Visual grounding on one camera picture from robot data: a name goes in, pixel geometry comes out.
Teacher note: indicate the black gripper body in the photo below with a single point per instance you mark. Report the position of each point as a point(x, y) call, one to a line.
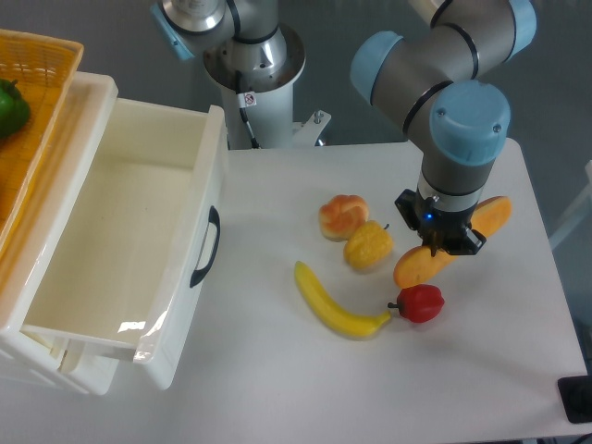
point(456, 235)

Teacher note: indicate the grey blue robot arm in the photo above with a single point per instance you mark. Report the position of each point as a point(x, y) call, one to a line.
point(429, 89)

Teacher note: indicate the round knotted bread roll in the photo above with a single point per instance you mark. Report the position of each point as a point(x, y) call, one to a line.
point(341, 216)

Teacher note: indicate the open white upper drawer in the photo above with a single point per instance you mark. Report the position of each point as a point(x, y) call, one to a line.
point(125, 258)

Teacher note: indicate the white drawer cabinet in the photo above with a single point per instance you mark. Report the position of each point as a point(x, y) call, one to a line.
point(36, 345)

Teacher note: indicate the yellow bell pepper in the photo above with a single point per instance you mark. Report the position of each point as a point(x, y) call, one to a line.
point(368, 245)

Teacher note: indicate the red bell pepper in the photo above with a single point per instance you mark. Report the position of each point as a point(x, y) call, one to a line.
point(419, 304)

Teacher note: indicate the yellow banana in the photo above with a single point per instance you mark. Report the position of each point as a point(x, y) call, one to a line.
point(330, 313)

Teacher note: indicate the black device at edge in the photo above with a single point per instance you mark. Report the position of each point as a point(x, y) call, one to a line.
point(575, 394)

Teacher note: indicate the yellow plastic basket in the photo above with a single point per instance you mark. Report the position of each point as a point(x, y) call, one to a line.
point(39, 69)

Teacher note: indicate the green bell pepper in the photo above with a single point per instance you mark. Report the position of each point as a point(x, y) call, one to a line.
point(11, 108)

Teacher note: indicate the white frame at right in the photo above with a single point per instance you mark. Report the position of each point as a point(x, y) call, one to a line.
point(574, 214)

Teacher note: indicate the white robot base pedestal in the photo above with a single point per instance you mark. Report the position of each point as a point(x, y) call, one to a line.
point(256, 82)

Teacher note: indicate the dark blue drawer handle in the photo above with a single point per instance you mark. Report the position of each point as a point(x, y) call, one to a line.
point(208, 249)

